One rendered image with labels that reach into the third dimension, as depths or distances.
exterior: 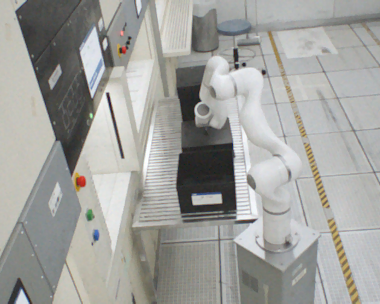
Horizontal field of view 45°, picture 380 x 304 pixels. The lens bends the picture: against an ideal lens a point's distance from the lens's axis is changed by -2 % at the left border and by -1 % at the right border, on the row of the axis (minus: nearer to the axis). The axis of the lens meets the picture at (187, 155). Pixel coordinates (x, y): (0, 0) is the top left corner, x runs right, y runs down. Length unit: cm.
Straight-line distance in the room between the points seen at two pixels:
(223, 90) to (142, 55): 190
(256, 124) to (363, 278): 146
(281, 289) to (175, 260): 116
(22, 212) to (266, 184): 96
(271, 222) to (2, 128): 122
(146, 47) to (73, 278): 239
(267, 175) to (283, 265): 42
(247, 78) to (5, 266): 120
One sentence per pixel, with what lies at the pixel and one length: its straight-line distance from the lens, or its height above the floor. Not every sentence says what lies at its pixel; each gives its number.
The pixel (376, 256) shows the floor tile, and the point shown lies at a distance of 316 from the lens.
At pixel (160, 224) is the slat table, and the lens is 226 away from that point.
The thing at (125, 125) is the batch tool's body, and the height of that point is 114.
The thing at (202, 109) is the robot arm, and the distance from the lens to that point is 227.
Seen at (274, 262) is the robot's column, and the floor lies 76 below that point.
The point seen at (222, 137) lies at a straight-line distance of 260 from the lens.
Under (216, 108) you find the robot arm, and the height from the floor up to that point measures 119.
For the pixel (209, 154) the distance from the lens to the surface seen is 239.
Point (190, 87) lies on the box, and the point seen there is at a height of 100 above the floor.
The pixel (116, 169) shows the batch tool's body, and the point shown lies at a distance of 245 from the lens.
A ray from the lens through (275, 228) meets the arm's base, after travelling 202.
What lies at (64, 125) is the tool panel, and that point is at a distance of 153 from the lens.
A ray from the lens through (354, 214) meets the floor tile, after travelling 342.
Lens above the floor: 227
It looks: 34 degrees down
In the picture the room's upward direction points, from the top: 8 degrees counter-clockwise
